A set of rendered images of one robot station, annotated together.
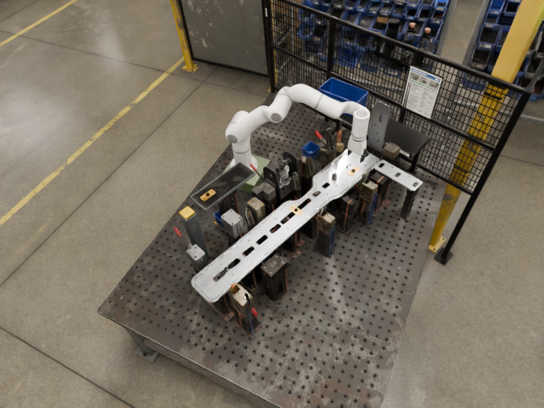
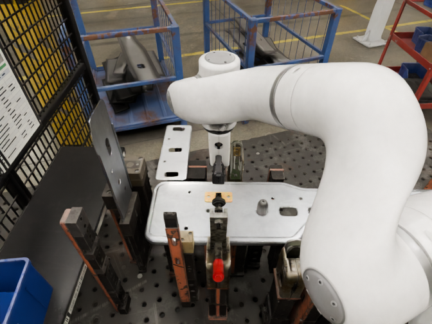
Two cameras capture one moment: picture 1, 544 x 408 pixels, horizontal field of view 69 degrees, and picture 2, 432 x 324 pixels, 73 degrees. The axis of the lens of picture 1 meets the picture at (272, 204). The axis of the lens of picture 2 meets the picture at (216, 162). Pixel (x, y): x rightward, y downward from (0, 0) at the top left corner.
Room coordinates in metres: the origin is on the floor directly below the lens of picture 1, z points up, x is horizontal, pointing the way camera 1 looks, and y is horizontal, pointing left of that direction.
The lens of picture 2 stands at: (2.11, -0.15, 1.70)
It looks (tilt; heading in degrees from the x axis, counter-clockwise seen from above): 44 degrees down; 221
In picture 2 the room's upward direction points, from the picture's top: straight up
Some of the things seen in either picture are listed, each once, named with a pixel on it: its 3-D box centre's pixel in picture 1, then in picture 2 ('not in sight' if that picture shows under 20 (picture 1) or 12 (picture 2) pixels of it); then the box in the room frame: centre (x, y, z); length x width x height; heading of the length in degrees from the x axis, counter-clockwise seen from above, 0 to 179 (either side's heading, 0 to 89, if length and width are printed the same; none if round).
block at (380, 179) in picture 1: (375, 193); (198, 195); (1.63, -0.67, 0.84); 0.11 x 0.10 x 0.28; 41
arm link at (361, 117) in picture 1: (360, 122); (217, 87); (1.69, -0.52, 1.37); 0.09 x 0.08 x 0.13; 158
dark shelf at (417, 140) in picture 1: (363, 118); (36, 274); (2.16, -0.68, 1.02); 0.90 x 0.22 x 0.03; 41
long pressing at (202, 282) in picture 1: (295, 214); (384, 210); (1.40, -0.12, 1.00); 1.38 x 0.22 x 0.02; 131
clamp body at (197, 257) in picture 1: (201, 269); not in sight; (1.16, 0.42, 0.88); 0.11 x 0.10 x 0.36; 41
